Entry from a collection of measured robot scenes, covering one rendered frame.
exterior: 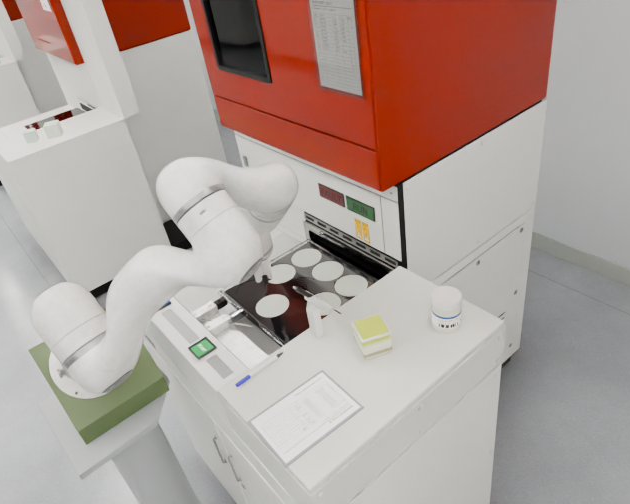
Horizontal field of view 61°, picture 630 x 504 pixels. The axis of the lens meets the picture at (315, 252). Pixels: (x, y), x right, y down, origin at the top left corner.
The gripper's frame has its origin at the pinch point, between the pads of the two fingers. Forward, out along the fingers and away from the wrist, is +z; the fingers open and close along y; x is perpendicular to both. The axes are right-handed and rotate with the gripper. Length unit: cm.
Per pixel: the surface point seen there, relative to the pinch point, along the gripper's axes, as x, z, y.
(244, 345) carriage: -9.8, 2.0, 18.8
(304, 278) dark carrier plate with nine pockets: 11.3, 9.1, -0.7
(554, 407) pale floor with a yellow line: 101, 88, 43
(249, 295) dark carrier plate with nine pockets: -6.3, 8.3, 1.0
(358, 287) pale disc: 25.9, 4.7, 8.6
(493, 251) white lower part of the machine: 78, 26, -3
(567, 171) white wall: 155, 79, -61
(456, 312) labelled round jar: 42, -21, 32
